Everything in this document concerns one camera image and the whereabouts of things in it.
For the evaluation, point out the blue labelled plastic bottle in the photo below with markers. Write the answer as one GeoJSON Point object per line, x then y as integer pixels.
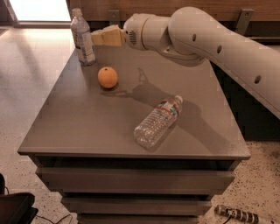
{"type": "Point", "coordinates": [82, 38]}

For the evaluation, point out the metal bracket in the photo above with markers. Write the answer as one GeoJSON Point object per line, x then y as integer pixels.
{"type": "Point", "coordinates": [114, 17]}
{"type": "Point", "coordinates": [243, 20]}

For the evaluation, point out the clear plastic water bottle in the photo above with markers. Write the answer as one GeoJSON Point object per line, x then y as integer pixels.
{"type": "Point", "coordinates": [158, 121]}

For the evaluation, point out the left metal bracket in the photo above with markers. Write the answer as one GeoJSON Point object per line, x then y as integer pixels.
{"type": "Point", "coordinates": [114, 17]}

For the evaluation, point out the wooden wall shelf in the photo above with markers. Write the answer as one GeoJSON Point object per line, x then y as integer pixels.
{"type": "Point", "coordinates": [264, 23]}

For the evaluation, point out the black bag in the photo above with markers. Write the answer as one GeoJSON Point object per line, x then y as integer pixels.
{"type": "Point", "coordinates": [16, 208]}

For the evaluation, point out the orange fruit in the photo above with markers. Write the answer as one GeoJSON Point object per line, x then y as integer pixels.
{"type": "Point", "coordinates": [107, 77]}

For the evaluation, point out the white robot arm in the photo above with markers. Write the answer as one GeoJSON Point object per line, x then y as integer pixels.
{"type": "Point", "coordinates": [189, 36]}

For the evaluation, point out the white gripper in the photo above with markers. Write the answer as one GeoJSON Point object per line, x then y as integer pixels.
{"type": "Point", "coordinates": [133, 31]}

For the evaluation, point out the grey drawer cabinet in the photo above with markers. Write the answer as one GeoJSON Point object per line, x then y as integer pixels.
{"type": "Point", "coordinates": [83, 145]}

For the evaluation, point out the right metal bracket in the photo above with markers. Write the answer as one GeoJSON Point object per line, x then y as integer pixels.
{"type": "Point", "coordinates": [243, 20]}

